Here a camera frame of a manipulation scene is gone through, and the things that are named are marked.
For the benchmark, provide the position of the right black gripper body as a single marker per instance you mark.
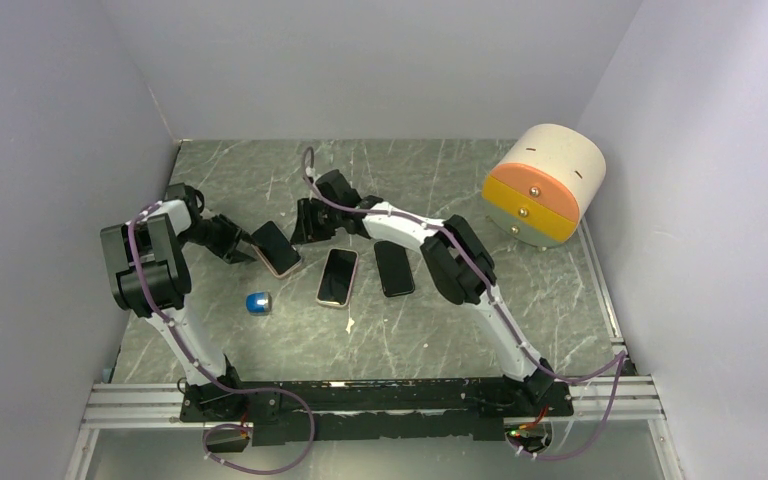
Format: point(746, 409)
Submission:
point(328, 219)

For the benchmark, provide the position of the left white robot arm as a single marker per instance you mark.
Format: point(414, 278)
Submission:
point(149, 276)

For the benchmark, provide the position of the aluminium frame rail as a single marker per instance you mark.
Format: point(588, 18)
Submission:
point(624, 396)

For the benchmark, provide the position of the round drawer cabinet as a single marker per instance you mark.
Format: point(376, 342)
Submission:
point(541, 189)

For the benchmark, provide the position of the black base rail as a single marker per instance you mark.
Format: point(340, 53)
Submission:
point(281, 412)

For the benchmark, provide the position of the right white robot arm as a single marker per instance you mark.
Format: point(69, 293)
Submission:
point(461, 268)

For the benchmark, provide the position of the beige phone case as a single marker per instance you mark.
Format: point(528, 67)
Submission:
point(321, 291)

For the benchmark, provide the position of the black smartphone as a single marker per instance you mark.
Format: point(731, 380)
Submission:
point(338, 277)

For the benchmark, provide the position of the black phone case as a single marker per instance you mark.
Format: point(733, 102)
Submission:
point(394, 269)

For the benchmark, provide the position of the pink phone case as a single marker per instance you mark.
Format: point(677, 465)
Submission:
point(281, 261)

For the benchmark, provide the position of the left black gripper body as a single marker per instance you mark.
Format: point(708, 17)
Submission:
point(218, 234)

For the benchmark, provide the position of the blue grey small cylinder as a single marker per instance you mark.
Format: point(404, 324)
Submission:
point(259, 303)

